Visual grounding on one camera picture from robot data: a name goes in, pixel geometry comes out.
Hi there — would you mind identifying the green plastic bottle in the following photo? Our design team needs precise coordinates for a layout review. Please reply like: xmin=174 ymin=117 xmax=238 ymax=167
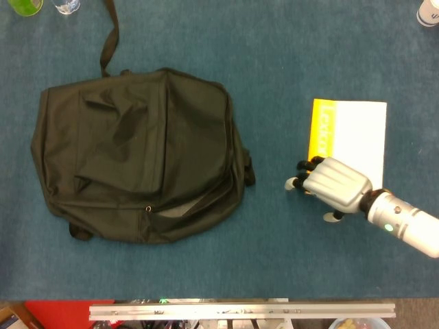
xmin=7 ymin=0 xmax=44 ymax=17

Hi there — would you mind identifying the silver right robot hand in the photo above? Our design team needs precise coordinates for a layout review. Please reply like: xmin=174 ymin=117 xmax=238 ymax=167
xmin=284 ymin=156 xmax=374 ymax=223

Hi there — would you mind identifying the brown cardboard box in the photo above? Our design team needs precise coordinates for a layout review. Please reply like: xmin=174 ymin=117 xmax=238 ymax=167
xmin=0 ymin=301 xmax=42 ymax=329

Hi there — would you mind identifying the blue felt table cloth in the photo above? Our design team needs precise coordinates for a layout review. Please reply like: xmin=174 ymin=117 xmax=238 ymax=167
xmin=0 ymin=0 xmax=439 ymax=302

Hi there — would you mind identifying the aluminium profile rail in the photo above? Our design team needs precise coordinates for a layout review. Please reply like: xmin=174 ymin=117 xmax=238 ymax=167
xmin=88 ymin=303 xmax=396 ymax=321

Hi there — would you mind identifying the yellow and white booklet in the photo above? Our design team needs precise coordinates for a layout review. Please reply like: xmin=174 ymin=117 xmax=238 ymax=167
xmin=307 ymin=98 xmax=388 ymax=189

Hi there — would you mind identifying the white paper cup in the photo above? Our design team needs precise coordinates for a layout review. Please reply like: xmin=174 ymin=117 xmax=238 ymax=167
xmin=416 ymin=0 xmax=439 ymax=27

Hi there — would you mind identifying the red panel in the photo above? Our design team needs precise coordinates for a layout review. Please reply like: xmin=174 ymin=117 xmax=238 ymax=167
xmin=24 ymin=300 xmax=116 ymax=329

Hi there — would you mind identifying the pale blue bowl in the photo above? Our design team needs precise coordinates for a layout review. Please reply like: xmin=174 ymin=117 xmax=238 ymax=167
xmin=328 ymin=317 xmax=392 ymax=329

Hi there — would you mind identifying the clear plastic water bottle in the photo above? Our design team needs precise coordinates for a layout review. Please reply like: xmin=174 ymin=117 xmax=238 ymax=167
xmin=51 ymin=0 xmax=82 ymax=15

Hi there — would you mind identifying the black fabric backpack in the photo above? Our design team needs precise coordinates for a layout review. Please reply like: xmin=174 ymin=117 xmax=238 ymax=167
xmin=29 ymin=0 xmax=257 ymax=245

